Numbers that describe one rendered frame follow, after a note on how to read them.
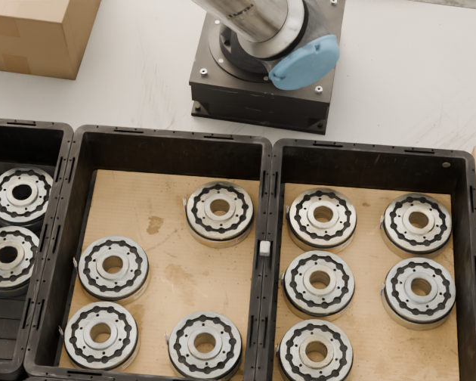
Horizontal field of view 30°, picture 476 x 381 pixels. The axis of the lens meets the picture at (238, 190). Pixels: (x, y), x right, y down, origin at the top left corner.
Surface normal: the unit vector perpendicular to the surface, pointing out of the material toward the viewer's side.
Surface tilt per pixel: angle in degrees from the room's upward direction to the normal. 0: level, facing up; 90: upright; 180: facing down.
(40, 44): 90
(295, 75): 98
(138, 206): 0
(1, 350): 0
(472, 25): 0
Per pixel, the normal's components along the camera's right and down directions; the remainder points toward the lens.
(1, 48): -0.15, 0.84
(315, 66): 0.39, 0.85
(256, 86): 0.01, -0.49
